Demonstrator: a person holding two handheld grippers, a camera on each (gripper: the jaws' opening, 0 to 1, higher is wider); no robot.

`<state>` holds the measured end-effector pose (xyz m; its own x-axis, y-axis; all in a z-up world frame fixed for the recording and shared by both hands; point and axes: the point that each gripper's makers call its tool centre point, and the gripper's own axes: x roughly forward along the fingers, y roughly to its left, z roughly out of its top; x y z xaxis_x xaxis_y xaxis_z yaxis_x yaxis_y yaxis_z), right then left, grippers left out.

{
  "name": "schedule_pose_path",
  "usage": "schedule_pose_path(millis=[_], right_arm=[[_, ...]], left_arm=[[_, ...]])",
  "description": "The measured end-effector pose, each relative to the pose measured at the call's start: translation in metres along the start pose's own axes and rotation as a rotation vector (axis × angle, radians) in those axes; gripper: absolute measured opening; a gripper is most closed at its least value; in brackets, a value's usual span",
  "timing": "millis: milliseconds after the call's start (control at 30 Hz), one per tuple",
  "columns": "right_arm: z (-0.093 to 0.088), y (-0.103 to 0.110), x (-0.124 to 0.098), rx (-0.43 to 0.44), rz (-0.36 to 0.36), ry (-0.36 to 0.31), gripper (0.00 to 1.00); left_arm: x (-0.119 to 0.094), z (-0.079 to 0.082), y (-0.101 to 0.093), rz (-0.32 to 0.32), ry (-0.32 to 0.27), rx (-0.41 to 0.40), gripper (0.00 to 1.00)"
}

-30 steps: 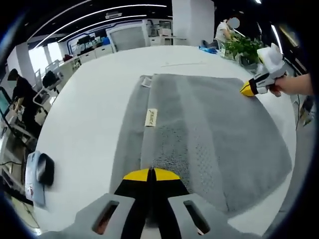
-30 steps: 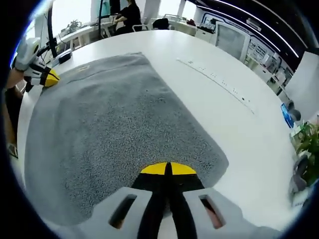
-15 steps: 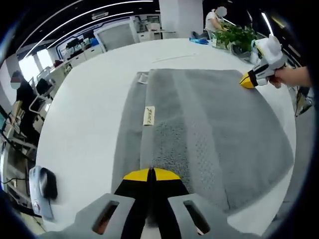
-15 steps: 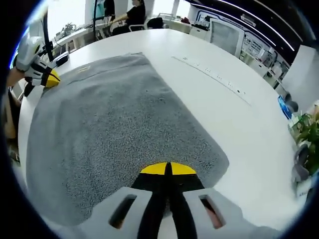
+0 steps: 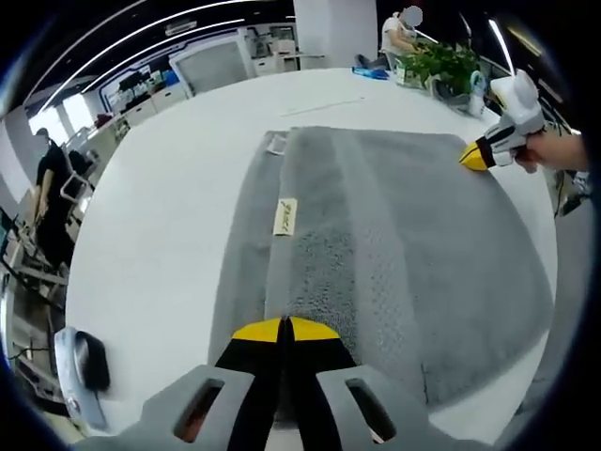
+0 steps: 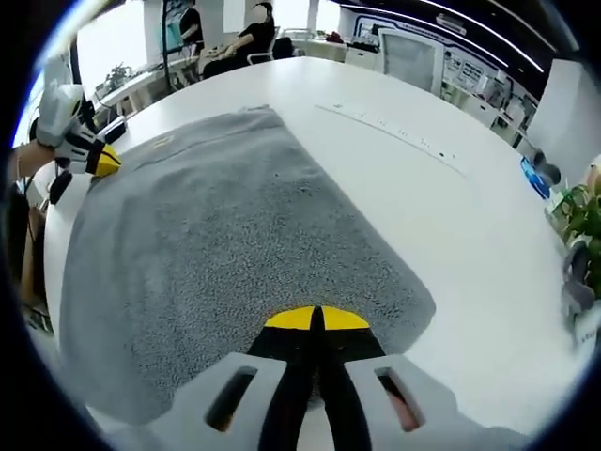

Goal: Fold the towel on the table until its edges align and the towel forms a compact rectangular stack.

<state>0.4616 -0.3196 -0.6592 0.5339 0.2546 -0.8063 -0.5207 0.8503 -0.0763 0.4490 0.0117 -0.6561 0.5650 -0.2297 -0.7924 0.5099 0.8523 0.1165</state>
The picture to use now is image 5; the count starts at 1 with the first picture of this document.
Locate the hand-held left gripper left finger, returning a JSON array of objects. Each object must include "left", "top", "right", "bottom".
[{"left": 140, "top": 318, "right": 286, "bottom": 451}]

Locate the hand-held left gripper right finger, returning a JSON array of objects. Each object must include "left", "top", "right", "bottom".
[{"left": 286, "top": 318, "right": 442, "bottom": 451}]

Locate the grey towel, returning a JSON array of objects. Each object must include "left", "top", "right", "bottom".
[{"left": 208, "top": 125, "right": 556, "bottom": 419}]

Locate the person's right hand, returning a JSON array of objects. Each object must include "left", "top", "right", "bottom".
[{"left": 514, "top": 133, "right": 542, "bottom": 175}]

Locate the white spray bottle blue top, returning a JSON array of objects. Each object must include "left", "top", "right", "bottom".
[{"left": 468, "top": 70, "right": 488, "bottom": 117}]

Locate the grey plant pot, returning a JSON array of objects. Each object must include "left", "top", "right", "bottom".
[{"left": 429, "top": 77, "right": 471, "bottom": 113}]

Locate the green potted plant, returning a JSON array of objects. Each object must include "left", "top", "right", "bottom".
[{"left": 398, "top": 40, "right": 481, "bottom": 95}]

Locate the blue packet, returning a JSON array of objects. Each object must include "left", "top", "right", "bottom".
[{"left": 351, "top": 67, "right": 391, "bottom": 81}]

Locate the white table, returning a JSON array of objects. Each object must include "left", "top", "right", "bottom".
[{"left": 64, "top": 67, "right": 561, "bottom": 451}]

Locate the white partition panel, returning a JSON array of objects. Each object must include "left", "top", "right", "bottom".
[{"left": 176, "top": 39, "right": 251, "bottom": 99}]

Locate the silver curved bracket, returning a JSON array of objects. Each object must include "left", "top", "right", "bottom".
[{"left": 53, "top": 327, "right": 110, "bottom": 431}]

